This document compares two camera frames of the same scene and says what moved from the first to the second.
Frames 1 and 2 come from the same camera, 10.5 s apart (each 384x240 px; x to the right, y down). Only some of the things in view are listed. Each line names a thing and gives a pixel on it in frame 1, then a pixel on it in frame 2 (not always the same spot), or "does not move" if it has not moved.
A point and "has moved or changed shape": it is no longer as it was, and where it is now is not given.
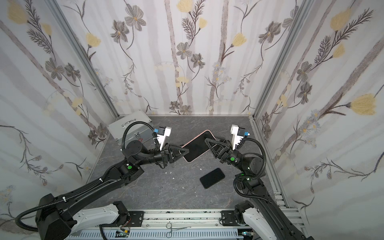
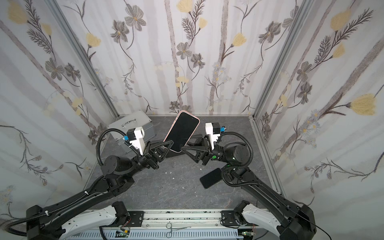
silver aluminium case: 135,132 does not move
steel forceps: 169,225 does not move
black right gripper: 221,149 -> 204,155
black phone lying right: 212,177 does not move
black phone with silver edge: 198,146 has moved or changed shape
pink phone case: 198,146 has moved or changed shape
